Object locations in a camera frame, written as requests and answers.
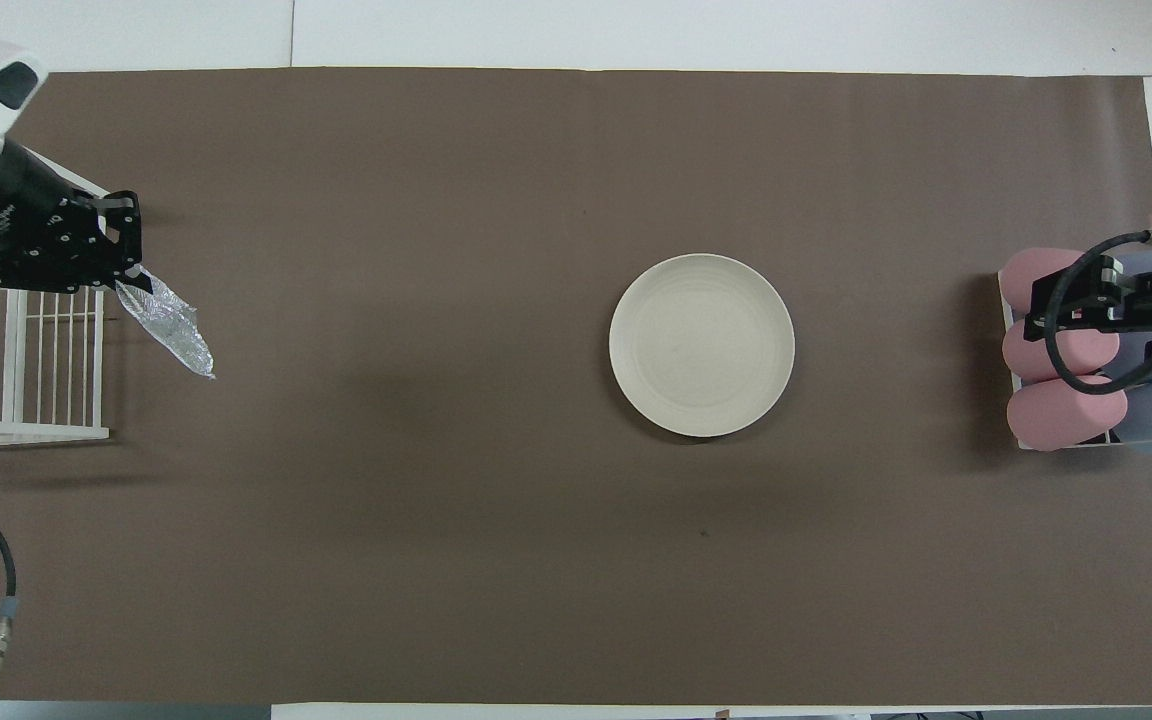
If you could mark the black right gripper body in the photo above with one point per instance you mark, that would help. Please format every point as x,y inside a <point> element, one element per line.
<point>1086,295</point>

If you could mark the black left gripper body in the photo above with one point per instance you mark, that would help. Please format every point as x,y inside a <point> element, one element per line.
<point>66,250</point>

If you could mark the silver mesh sponge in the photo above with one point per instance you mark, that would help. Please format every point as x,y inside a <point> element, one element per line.
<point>171,330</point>

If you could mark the cream round plate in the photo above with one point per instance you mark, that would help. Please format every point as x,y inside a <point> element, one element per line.
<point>701,345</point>

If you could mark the pink plastic cup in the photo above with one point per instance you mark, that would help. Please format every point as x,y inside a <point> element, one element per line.
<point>1061,418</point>
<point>1026,355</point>
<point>1021,280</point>

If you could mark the brown table mat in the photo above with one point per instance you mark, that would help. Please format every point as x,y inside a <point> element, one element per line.
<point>436,450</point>

